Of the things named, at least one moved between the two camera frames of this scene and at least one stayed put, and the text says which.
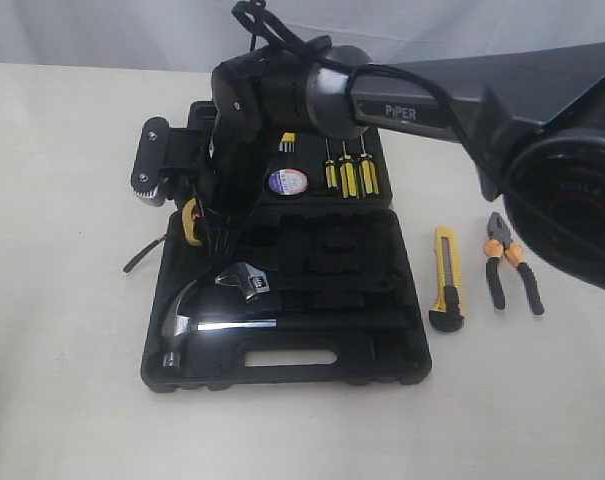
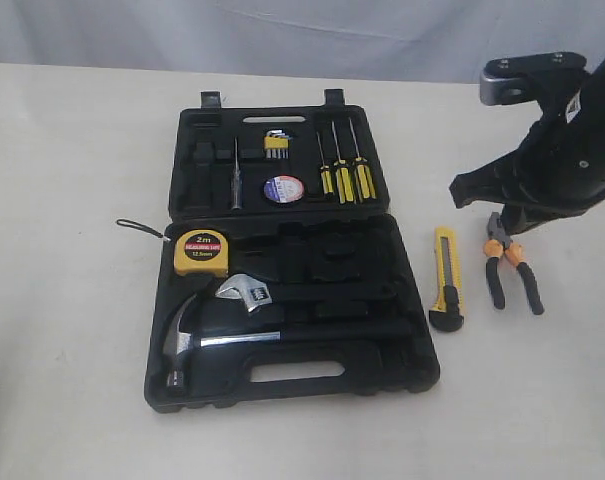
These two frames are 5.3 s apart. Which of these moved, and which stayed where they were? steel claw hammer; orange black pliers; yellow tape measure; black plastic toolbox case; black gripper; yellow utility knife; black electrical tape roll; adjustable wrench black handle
Moved: adjustable wrench black handle; black electrical tape roll; steel claw hammer; yellow tape measure; black gripper
Stayed: black plastic toolbox case; yellow utility knife; orange black pliers
